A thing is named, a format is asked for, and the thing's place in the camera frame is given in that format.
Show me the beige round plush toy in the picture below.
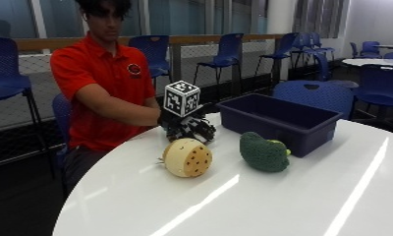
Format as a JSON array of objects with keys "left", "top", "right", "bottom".
[{"left": 156, "top": 137, "right": 213, "bottom": 179}]

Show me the white marker cube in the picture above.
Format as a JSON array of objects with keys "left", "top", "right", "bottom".
[{"left": 162, "top": 80, "right": 201, "bottom": 118}]

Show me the green broccoli plush toy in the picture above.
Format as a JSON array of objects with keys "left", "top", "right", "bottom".
[{"left": 238, "top": 131, "right": 291, "bottom": 173}]

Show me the dark blue plastic bin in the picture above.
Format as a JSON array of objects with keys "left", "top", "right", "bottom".
[{"left": 216, "top": 92, "right": 345, "bottom": 158}]

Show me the wooden railing with mesh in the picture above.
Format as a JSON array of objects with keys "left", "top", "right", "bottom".
[{"left": 12, "top": 33, "right": 289, "bottom": 99}]

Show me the the person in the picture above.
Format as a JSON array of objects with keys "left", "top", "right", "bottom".
[{"left": 48, "top": 0, "right": 162, "bottom": 195}]

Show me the white round table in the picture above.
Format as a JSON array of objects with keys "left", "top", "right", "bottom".
[{"left": 341, "top": 57, "right": 393, "bottom": 69}]

